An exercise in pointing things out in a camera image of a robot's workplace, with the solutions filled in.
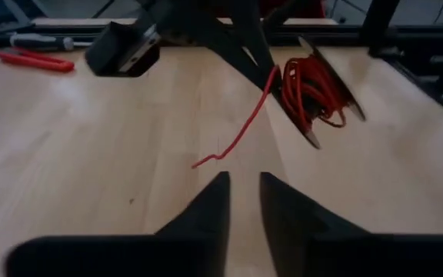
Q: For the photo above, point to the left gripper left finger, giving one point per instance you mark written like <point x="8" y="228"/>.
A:
<point x="167" y="250"/>

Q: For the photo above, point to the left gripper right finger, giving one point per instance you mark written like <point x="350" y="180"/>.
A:
<point x="340" y="250"/>

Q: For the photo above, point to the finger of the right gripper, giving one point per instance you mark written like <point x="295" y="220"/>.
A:
<point x="233" y="57"/>
<point x="260" y="42"/>

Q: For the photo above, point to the black table frame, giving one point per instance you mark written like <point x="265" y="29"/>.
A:
<point x="398" y="38"/>

